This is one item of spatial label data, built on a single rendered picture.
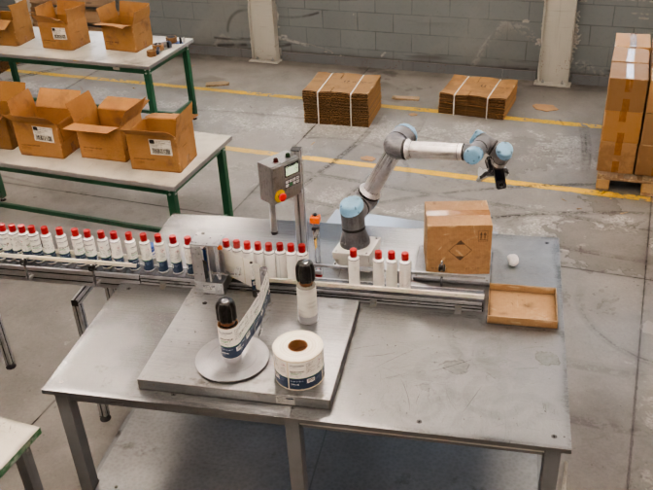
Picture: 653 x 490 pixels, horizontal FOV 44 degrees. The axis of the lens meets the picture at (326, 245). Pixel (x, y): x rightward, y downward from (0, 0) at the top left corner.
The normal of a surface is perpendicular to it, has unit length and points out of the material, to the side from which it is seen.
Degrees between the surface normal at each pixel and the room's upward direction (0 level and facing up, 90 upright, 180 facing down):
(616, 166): 92
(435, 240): 90
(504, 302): 0
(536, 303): 0
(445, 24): 90
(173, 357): 0
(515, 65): 90
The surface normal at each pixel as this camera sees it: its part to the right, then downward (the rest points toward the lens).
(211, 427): -0.04, -0.86
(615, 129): -0.37, 0.49
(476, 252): -0.05, 0.52
